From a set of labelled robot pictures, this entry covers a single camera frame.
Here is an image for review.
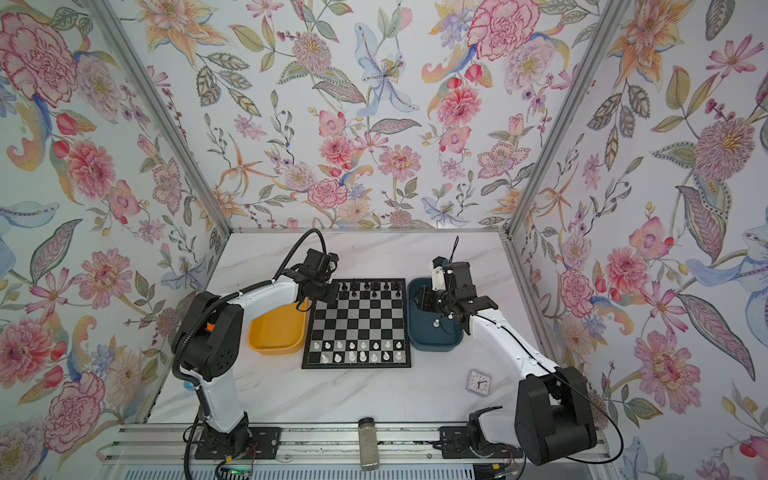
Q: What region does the yellow plastic tray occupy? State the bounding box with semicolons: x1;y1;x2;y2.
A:
248;303;308;356

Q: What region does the right thin black cable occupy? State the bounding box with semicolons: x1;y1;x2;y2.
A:
449;235;625;466

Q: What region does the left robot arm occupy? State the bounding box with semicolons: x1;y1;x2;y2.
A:
171;249;339;453

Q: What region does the left black corrugated cable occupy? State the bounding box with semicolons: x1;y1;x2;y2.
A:
171;228;329;480

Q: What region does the glass spice jar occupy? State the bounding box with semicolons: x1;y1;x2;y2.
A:
358;417;380;471

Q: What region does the black chess pieces row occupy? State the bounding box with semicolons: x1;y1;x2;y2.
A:
333;280;404;300

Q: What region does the teal plastic tray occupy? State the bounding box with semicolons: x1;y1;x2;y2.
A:
407;277;464;352

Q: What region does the small white alarm clock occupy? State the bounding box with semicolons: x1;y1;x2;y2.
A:
465;369;492;397

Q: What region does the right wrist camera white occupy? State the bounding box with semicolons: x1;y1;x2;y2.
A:
430;256;448;291

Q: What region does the white chess pieces row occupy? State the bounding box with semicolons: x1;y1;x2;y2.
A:
304;340;409;368

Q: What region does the black white chess board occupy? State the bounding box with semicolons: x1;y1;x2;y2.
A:
301;278;412;370

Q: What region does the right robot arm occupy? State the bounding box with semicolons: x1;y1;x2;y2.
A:
415;256;597;466

